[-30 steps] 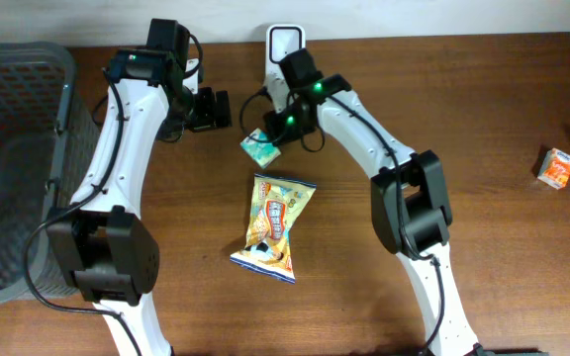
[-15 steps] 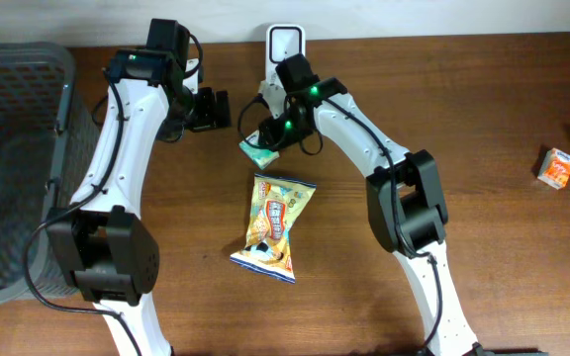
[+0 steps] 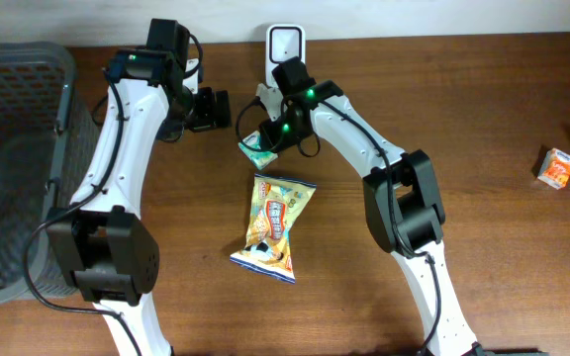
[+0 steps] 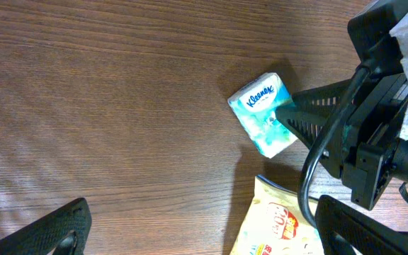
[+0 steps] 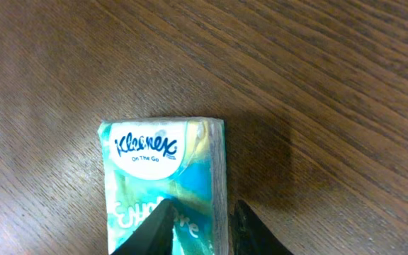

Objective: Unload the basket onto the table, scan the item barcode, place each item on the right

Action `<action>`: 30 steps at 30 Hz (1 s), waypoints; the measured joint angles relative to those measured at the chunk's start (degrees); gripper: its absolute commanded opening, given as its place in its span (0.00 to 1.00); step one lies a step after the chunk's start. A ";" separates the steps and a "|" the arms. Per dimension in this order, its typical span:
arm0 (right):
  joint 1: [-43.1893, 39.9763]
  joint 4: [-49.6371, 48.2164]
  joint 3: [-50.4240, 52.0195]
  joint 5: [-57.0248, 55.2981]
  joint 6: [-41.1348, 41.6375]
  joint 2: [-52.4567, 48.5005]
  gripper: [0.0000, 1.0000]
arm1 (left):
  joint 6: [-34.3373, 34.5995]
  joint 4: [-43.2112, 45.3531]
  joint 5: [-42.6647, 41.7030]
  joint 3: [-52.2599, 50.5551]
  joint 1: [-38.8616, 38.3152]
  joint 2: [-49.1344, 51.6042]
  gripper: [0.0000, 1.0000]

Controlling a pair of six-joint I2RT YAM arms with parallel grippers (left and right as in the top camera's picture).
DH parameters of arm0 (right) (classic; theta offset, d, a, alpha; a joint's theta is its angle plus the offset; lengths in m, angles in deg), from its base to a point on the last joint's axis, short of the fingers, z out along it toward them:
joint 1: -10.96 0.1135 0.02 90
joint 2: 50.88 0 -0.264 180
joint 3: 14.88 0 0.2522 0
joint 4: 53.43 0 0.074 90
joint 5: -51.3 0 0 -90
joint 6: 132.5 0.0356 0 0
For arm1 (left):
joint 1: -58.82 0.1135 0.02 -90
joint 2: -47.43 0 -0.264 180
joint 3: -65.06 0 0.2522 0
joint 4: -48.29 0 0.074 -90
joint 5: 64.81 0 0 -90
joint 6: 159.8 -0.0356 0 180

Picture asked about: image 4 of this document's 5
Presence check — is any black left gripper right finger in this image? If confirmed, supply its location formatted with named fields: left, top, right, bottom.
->
left=314, top=195, right=408, bottom=255

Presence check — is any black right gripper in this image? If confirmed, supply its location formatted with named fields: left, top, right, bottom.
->
left=275, top=73, right=408, bottom=210

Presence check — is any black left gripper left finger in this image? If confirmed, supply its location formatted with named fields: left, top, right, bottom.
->
left=0, top=198, right=92, bottom=254

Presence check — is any green tissue pack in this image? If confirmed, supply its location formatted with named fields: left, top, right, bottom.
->
left=227, top=72, right=297, bottom=159

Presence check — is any yellow snack bag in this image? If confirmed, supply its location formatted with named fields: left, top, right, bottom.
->
left=230, top=175, right=324, bottom=255

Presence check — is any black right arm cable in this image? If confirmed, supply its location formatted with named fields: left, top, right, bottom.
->
left=297, top=65, right=408, bottom=244

